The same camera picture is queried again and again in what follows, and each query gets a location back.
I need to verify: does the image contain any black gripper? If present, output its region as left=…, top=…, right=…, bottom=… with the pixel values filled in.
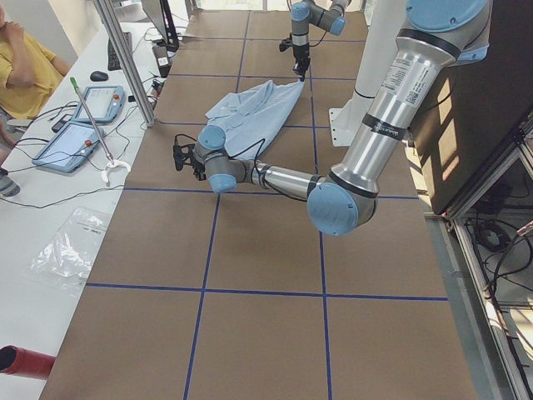
left=292, top=43, right=311, bottom=82
left=185, top=144, right=207, bottom=181

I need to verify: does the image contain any light blue button-up shirt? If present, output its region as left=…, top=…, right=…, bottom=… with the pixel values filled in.
left=206, top=80, right=304, bottom=160

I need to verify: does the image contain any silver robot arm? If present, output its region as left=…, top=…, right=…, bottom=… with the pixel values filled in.
left=279, top=0, right=351, bottom=82
left=173, top=1, right=492, bottom=236

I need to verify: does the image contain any reacher grabber stick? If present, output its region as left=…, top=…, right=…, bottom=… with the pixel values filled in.
left=70, top=77, right=131, bottom=187

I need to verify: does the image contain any blue teach pendant far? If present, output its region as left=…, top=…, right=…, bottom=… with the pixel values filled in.
left=82, top=85, right=125, bottom=125

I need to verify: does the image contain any blue teach pendant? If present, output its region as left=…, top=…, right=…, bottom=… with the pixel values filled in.
left=82, top=85, right=125, bottom=125
left=32, top=122, right=99, bottom=173

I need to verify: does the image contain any blue teach pendant near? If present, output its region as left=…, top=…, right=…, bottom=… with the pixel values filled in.
left=32, top=122, right=99, bottom=173

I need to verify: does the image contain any black keyboard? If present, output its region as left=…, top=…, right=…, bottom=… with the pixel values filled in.
left=107, top=31, right=133, bottom=72

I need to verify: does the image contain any black computer mouse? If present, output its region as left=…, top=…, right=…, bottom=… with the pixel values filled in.
left=90, top=70, right=109, bottom=82

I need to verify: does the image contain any clear plastic bag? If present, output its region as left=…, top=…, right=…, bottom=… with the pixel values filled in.
left=27, top=207, right=112, bottom=298

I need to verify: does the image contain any person in yellow shirt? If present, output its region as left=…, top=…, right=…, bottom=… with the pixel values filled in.
left=0, top=0, right=71, bottom=197

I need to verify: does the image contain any red cylinder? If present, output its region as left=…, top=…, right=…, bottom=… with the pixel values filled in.
left=1, top=345, right=56, bottom=380

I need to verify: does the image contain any left black cable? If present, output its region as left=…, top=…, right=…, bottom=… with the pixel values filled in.
left=173, top=132, right=321, bottom=201

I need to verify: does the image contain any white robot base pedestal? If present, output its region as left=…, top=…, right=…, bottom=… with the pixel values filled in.
left=329, top=0, right=406, bottom=147

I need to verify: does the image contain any grey aluminium frame post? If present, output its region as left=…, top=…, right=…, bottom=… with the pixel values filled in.
left=93, top=0, right=155, bottom=128

